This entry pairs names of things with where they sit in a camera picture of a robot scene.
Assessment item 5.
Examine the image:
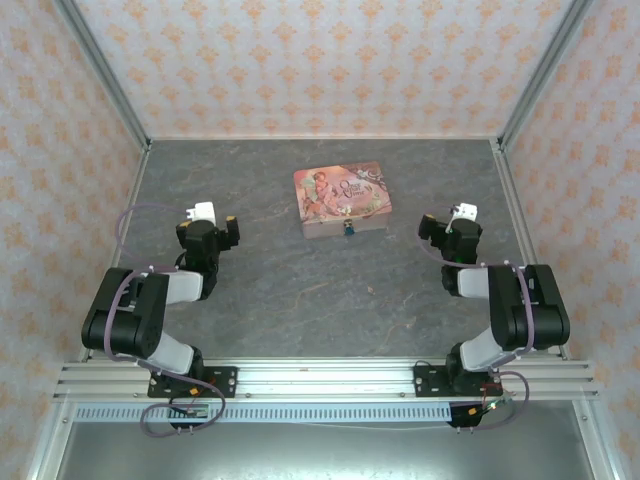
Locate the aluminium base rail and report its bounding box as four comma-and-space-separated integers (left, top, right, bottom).
53, 356, 599, 402

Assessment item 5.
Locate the white slotted cable duct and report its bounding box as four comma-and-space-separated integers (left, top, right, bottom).
74, 403, 454, 423

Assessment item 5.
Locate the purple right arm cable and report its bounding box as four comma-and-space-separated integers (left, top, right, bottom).
428, 203, 539, 432

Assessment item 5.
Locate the pink illustrated tin box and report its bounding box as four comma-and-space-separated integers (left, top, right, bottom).
293, 160, 389, 241

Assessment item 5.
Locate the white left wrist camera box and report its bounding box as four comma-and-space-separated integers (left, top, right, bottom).
192, 201, 218, 226

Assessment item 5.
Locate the aluminium frame post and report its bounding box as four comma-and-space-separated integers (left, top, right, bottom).
498, 0, 596, 147
53, 0, 152, 147

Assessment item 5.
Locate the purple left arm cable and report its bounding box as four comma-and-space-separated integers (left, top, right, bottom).
107, 202, 227, 439

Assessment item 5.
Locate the aluminium table side rail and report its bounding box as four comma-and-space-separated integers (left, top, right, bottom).
78, 140, 153, 362
491, 138, 572, 360

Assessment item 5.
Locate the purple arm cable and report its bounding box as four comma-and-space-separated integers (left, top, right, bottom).
428, 203, 539, 432
107, 202, 227, 439

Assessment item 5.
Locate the grey metal panel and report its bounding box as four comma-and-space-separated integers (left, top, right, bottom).
49, 421, 601, 480

